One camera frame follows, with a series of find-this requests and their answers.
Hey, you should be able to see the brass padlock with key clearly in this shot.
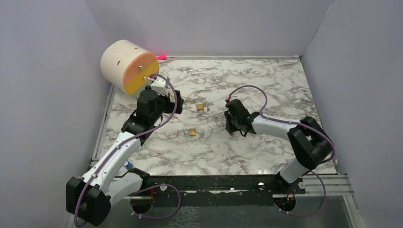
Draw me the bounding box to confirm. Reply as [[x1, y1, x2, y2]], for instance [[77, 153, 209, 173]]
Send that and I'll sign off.
[[196, 104, 210, 112]]

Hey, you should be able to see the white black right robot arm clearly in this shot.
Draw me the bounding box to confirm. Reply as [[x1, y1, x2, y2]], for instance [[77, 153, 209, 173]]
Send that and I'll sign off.
[[224, 99, 333, 193]]

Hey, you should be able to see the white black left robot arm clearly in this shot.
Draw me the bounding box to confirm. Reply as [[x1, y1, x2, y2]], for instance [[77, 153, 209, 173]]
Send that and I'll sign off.
[[66, 86, 184, 228]]

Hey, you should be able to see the pink marker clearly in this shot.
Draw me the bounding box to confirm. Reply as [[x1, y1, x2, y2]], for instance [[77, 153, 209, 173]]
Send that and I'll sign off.
[[156, 55, 167, 60]]

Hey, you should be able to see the round cream drawer box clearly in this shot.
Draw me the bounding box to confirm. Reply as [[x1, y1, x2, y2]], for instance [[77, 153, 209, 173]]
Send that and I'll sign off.
[[100, 39, 160, 96]]

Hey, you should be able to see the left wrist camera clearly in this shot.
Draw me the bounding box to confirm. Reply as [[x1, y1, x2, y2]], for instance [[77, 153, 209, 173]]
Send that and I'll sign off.
[[150, 76, 171, 97]]

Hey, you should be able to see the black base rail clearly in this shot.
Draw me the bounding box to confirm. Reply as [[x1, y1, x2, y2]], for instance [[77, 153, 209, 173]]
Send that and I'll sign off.
[[86, 168, 306, 209]]

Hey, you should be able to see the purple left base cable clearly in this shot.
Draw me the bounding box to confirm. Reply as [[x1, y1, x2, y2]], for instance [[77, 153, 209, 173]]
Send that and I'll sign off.
[[130, 183, 182, 220]]

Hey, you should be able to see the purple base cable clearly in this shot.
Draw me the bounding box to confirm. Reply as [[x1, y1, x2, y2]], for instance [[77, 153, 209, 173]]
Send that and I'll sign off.
[[273, 171, 328, 218], [130, 183, 182, 220]]

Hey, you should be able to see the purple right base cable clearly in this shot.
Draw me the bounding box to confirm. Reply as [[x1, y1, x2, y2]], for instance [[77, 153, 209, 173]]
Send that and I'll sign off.
[[273, 171, 328, 218]]

